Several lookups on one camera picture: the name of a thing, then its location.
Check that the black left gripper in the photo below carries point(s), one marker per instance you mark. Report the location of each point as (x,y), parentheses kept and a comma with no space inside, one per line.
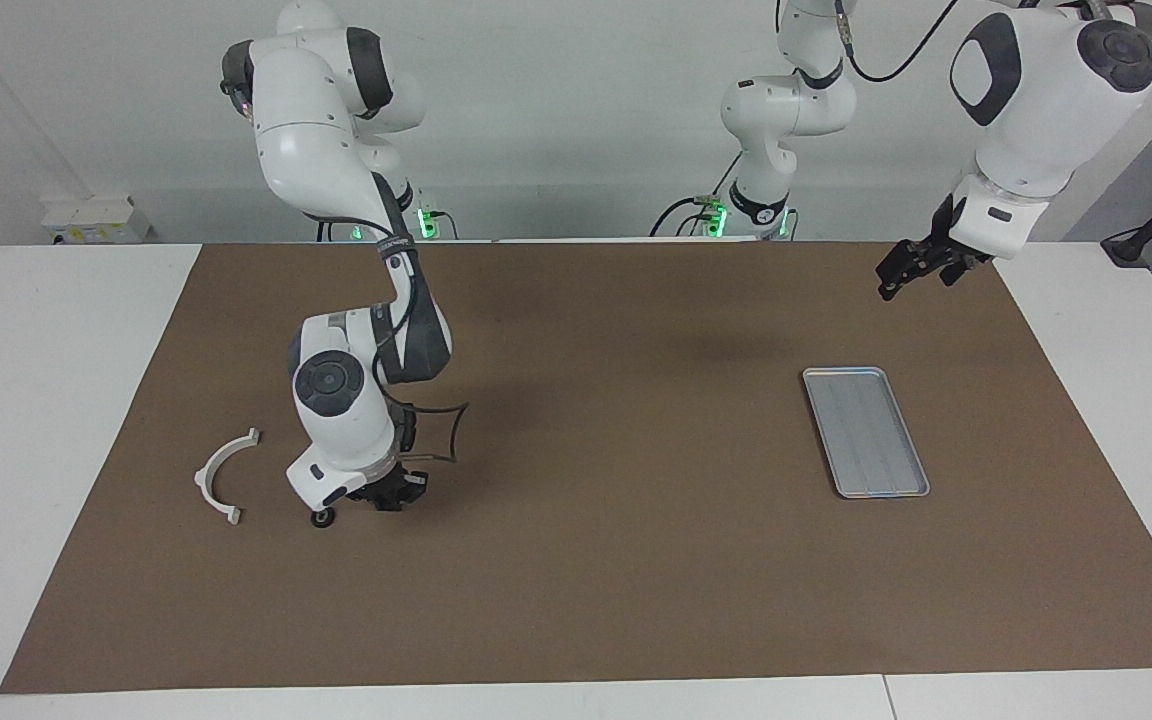
(941,260)

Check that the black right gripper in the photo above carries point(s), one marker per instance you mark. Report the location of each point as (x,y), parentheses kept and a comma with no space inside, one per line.
(386,486)

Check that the small black wheel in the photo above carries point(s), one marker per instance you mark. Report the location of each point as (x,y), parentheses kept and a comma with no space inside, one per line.
(323,517)

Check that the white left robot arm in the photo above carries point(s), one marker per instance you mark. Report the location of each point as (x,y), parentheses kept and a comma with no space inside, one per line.
(1026,120)

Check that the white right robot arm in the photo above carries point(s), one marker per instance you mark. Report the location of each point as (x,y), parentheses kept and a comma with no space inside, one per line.
(306,130)

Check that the silver metal tray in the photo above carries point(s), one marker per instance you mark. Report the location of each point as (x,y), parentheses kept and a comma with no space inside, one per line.
(866,435)

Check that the brown table mat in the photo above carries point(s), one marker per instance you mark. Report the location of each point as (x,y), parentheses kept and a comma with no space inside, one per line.
(576,600)

